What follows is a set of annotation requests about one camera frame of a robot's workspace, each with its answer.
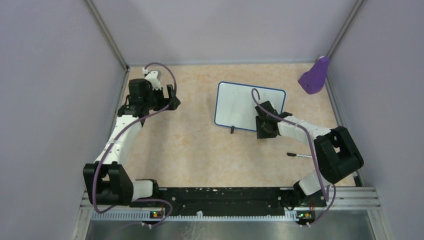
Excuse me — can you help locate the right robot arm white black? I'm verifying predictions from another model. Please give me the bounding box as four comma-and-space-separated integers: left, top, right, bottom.
255, 101, 364, 206

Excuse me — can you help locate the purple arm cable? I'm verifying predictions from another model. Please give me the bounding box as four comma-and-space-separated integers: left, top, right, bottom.
251, 88, 337, 227
91, 62, 178, 229

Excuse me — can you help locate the white slotted cable duct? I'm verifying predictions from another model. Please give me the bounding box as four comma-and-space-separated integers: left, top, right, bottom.
91, 210, 299, 222

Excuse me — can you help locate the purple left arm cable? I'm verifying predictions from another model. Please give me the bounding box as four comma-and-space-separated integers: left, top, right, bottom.
91, 62, 178, 229

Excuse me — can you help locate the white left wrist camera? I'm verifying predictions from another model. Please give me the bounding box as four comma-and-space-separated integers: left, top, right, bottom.
142, 68, 162, 91

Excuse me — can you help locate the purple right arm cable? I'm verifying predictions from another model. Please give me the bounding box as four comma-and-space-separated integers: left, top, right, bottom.
251, 88, 337, 227

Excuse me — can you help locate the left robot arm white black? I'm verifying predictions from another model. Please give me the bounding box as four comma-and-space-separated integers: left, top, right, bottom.
82, 69, 181, 207

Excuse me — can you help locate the blue framed whiteboard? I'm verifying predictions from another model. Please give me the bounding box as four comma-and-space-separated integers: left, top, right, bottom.
214, 81, 286, 132

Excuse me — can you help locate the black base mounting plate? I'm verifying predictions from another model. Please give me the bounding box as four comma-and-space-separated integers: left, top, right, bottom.
130, 187, 327, 217

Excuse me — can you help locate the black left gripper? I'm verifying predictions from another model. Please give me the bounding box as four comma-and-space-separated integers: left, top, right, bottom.
143, 84, 180, 111

